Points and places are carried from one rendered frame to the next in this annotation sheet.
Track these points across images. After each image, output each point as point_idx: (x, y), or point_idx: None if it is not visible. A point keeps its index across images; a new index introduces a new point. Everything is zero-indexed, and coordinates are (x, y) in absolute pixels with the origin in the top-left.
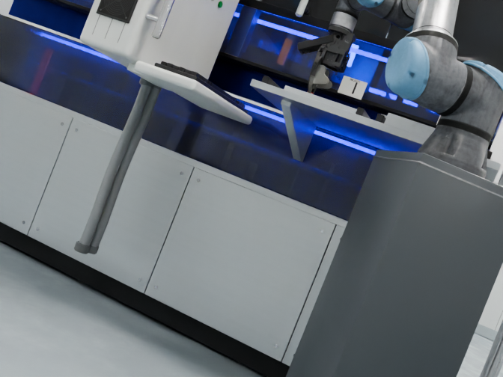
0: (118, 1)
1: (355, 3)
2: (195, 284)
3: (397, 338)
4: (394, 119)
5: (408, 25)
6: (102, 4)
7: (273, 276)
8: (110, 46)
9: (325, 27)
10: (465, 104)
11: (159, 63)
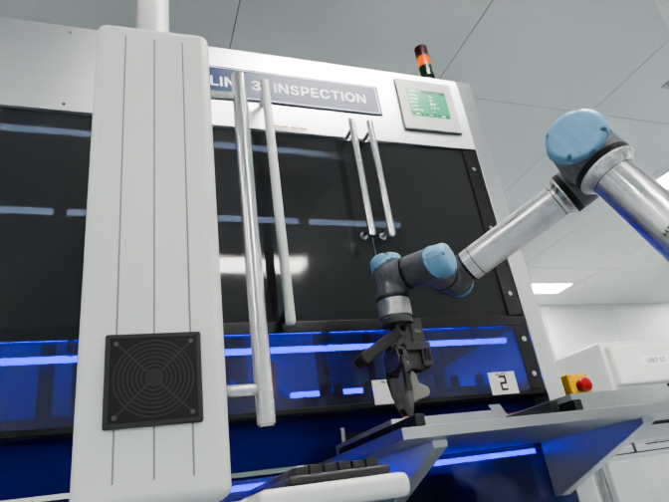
0: (155, 382)
1: (423, 278)
2: None
3: None
4: (580, 398)
5: (465, 290)
6: (114, 404)
7: None
8: (177, 490)
9: (317, 329)
10: None
11: (300, 476)
